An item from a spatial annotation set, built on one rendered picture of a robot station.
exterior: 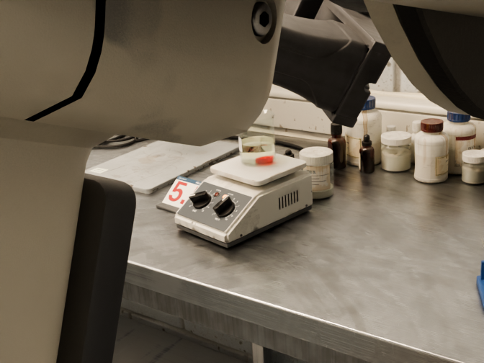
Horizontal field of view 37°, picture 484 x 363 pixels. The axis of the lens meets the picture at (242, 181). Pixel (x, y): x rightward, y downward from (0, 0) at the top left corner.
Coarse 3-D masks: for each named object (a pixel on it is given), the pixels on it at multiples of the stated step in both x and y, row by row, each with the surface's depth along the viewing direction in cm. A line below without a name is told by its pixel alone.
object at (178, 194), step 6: (180, 180) 131; (174, 186) 131; (180, 186) 130; (186, 186) 129; (192, 186) 128; (198, 186) 128; (174, 192) 130; (180, 192) 129; (186, 192) 128; (192, 192) 127; (168, 198) 130; (174, 198) 129; (180, 198) 128; (186, 198) 127; (180, 204) 127
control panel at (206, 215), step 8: (208, 184) 120; (208, 192) 118; (224, 192) 116; (232, 192) 115; (216, 200) 116; (232, 200) 114; (240, 200) 113; (248, 200) 112; (184, 208) 118; (192, 208) 117; (208, 208) 115; (240, 208) 112; (184, 216) 117; (192, 216) 116; (200, 216) 115; (208, 216) 114; (216, 216) 113; (232, 216) 112; (208, 224) 113; (216, 224) 112; (224, 224) 111
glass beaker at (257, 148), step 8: (264, 112) 121; (272, 112) 120; (256, 120) 116; (264, 120) 116; (272, 120) 118; (256, 128) 116; (264, 128) 117; (272, 128) 118; (240, 136) 118; (248, 136) 117; (256, 136) 117; (264, 136) 117; (272, 136) 118; (240, 144) 119; (248, 144) 118; (256, 144) 117; (264, 144) 118; (272, 144) 119; (240, 152) 120; (248, 152) 118; (256, 152) 118; (264, 152) 118; (272, 152) 119; (240, 160) 121; (248, 160) 119; (256, 160) 118; (264, 160) 118; (272, 160) 119
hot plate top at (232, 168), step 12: (276, 156) 123; (288, 156) 123; (216, 168) 120; (228, 168) 119; (240, 168) 119; (252, 168) 119; (264, 168) 118; (276, 168) 118; (288, 168) 117; (300, 168) 119; (240, 180) 115; (252, 180) 113; (264, 180) 113
